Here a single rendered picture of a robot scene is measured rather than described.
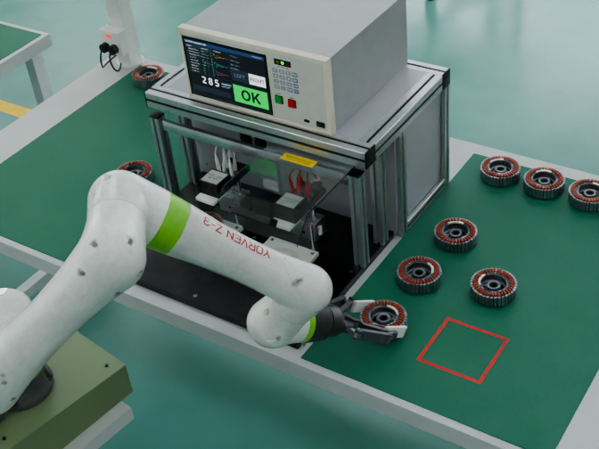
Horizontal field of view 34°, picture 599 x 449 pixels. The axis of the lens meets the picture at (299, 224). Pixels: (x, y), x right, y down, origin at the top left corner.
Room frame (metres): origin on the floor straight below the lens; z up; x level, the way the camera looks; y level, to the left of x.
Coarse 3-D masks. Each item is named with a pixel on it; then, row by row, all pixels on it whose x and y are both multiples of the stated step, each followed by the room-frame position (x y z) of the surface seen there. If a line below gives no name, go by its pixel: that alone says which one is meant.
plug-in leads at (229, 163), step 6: (216, 150) 2.23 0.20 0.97; (228, 150) 2.21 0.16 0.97; (216, 156) 2.22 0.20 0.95; (228, 156) 2.20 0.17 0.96; (234, 156) 2.22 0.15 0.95; (216, 162) 2.22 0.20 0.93; (228, 162) 2.24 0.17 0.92; (234, 162) 2.21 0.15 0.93; (222, 168) 2.21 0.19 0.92; (228, 168) 2.23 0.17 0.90; (234, 168) 2.22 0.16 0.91
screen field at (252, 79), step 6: (234, 72) 2.16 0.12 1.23; (240, 72) 2.15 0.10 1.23; (234, 78) 2.16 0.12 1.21; (240, 78) 2.15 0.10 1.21; (246, 78) 2.14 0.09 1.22; (252, 78) 2.13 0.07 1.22; (258, 78) 2.12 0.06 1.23; (264, 78) 2.11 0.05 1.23; (252, 84) 2.13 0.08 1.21; (258, 84) 2.12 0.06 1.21; (264, 84) 2.11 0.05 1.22
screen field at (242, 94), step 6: (234, 90) 2.17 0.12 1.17; (240, 90) 2.16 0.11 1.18; (246, 90) 2.15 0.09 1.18; (252, 90) 2.13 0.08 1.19; (234, 96) 2.17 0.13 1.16; (240, 96) 2.16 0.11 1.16; (246, 96) 2.15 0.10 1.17; (252, 96) 2.14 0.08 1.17; (258, 96) 2.12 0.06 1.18; (264, 96) 2.11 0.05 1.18; (246, 102) 2.15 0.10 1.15; (252, 102) 2.14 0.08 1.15; (258, 102) 2.13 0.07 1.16; (264, 102) 2.12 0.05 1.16; (264, 108) 2.12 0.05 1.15
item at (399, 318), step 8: (368, 304) 1.76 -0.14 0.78; (376, 304) 1.75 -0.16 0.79; (384, 304) 1.75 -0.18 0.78; (392, 304) 1.75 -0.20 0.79; (368, 312) 1.73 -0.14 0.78; (376, 312) 1.74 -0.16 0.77; (384, 312) 1.74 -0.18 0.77; (392, 312) 1.73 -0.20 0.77; (400, 312) 1.71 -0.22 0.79; (368, 320) 1.70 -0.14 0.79; (376, 320) 1.72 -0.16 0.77; (392, 320) 1.71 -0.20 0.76; (400, 320) 1.69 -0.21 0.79
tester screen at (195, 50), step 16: (192, 48) 2.24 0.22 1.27; (208, 48) 2.21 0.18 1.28; (224, 48) 2.18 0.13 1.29; (192, 64) 2.24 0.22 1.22; (208, 64) 2.21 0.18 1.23; (224, 64) 2.18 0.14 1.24; (240, 64) 2.15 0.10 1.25; (256, 64) 2.12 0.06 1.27; (192, 80) 2.25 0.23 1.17; (224, 80) 2.19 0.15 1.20
